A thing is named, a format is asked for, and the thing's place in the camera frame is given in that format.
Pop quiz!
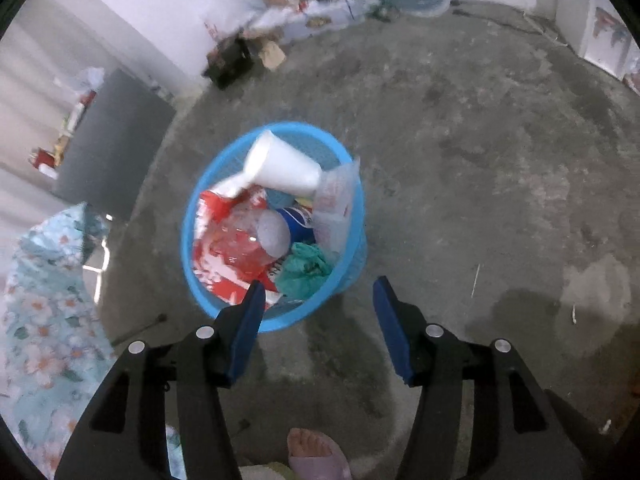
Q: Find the clear plastic bag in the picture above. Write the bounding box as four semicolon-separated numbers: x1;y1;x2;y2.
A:
312;157;362;253

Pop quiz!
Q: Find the printed floor cloth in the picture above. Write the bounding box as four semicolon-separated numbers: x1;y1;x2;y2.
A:
247;0;381;43

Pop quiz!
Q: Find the person's foot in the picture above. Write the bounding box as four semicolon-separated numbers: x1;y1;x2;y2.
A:
286;427;346;466

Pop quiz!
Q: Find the blue label plastic bottle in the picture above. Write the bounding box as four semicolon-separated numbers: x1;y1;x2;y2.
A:
275;205;316;246

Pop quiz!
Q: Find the floral blanket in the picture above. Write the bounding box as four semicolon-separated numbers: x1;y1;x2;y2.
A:
0;202;186;480

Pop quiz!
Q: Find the white cup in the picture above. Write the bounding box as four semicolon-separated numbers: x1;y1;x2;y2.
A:
242;130;323;196

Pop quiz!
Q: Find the white printed cabinet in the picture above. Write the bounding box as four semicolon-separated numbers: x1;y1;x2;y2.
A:
555;0;640;81

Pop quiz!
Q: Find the green cloth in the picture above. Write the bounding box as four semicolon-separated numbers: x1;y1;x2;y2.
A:
275;242;341;301

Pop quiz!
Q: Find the pink slipper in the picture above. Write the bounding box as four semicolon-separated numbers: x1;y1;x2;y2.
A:
287;447;351;480

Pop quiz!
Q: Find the blue mesh basket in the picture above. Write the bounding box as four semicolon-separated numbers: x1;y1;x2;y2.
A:
181;121;368;333

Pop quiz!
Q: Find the grey cabinet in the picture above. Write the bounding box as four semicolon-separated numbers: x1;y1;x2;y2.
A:
52;67;178;221

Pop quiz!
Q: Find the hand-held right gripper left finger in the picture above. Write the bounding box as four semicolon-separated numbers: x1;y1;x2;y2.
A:
54;280;267;480

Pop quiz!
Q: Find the black rod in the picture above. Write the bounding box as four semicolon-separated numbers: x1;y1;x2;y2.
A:
112;312;168;346

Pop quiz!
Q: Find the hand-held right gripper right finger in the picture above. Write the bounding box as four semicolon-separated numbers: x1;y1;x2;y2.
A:
372;276;586;480

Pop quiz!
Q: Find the cardboard piece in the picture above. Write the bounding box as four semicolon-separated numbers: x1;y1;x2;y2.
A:
257;40;287;70

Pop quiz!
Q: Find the red white snack bag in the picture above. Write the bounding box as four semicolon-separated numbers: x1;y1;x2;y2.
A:
192;185;281;308

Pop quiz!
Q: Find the white plastic bag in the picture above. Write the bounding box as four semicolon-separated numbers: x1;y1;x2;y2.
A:
205;0;266;36

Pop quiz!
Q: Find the red white box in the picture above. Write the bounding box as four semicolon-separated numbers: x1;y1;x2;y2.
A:
29;147;58;181

